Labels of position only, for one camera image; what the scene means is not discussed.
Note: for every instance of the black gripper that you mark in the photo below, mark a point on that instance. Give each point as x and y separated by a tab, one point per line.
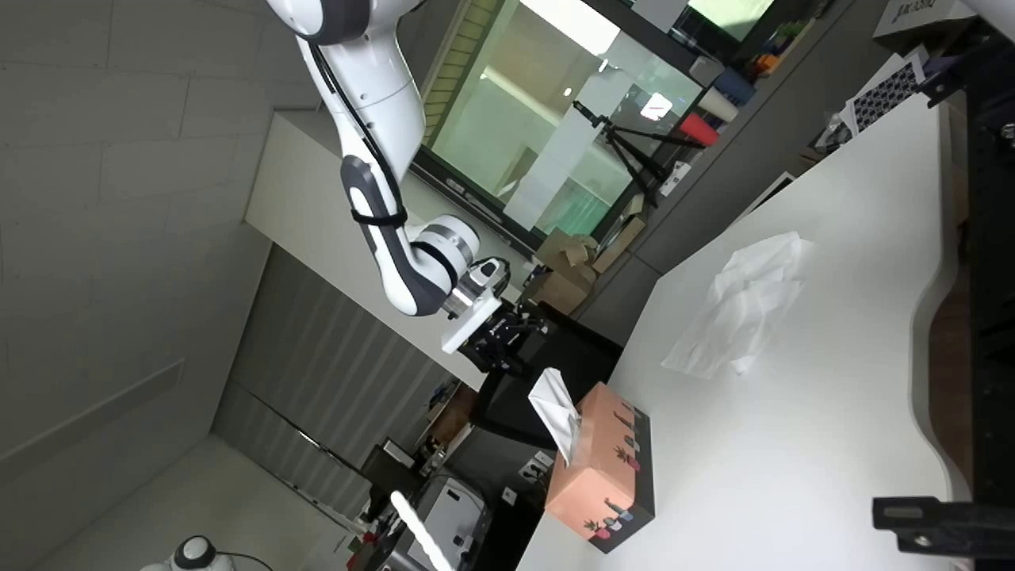
506	335

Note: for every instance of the white tissue square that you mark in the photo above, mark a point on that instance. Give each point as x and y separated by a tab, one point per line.
556	413

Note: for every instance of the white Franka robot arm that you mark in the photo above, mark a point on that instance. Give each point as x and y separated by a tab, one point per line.
374	136

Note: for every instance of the brown cardboard box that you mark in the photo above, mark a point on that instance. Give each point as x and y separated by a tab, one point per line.
566	272

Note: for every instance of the pink tissue box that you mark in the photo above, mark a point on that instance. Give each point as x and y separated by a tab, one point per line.
606	477

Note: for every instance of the crumpled white tissue pile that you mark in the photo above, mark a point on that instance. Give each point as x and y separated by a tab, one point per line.
746	301

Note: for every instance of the white perforated box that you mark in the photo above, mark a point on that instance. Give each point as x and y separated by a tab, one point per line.
882	89

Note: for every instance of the black cabinet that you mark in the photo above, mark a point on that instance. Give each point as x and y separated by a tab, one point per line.
575	354

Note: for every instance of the grey machine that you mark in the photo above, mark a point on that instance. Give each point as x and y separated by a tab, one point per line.
455	519

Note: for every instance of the black tripod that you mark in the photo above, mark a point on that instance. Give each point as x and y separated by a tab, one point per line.
629	148

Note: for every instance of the large glass window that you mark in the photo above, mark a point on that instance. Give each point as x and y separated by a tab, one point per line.
550	116

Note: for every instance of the red object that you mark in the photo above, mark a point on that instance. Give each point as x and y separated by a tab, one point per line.
700	129

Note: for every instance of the white dome device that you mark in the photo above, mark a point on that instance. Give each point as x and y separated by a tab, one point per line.
193	552

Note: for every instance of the black breadboard robot table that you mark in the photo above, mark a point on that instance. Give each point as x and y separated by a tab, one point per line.
993	263

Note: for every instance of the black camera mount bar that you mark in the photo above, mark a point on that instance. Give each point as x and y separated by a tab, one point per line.
941	526

